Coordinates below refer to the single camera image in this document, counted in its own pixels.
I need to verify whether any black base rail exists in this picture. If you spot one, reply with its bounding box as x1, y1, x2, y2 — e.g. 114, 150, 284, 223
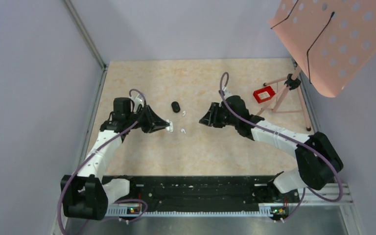
61, 175, 351, 224

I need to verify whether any white charging case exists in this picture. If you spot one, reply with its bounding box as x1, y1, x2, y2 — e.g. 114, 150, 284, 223
165, 119, 174, 133

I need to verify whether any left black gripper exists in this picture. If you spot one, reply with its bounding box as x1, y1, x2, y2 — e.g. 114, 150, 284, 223
126, 104, 169, 133

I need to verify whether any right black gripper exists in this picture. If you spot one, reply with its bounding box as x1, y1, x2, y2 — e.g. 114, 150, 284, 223
200, 102, 238, 128

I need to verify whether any black earbud charging case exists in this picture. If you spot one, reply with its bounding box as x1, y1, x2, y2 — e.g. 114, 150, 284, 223
171, 101, 181, 113

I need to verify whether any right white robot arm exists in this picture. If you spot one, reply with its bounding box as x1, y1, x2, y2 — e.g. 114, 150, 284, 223
199, 95, 343, 202

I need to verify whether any pink perforated music stand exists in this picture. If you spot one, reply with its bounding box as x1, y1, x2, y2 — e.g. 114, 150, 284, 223
263, 0, 376, 132

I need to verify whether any red square box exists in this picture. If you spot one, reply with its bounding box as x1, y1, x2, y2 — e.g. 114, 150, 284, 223
253, 86, 276, 103

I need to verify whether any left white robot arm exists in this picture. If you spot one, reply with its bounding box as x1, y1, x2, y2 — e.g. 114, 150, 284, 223
61, 95, 173, 220

